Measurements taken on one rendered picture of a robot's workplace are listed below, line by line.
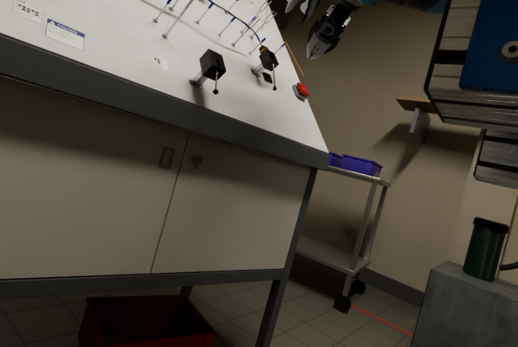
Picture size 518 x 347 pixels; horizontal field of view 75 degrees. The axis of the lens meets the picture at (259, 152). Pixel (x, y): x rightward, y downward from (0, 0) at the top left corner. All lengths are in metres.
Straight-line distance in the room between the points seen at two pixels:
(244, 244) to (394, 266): 2.13
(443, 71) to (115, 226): 0.80
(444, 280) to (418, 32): 2.19
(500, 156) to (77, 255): 0.87
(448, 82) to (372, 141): 3.02
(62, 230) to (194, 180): 0.34
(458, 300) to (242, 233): 1.32
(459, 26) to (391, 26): 3.35
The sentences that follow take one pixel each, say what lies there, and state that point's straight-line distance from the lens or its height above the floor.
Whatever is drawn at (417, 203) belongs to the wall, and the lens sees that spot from 3.09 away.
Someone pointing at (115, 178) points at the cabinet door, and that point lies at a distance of 0.87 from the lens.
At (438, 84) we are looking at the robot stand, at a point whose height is 0.85.
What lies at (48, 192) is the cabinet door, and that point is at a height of 0.59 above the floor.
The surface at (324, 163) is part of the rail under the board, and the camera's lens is 1.29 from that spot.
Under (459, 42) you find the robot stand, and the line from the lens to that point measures 0.25.
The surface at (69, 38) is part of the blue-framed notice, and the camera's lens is 0.83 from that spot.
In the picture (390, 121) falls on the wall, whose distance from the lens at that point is 3.25.
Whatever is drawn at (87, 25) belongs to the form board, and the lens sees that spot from 0.89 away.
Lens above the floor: 0.78
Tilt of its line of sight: 1 degrees up
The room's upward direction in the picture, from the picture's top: 15 degrees clockwise
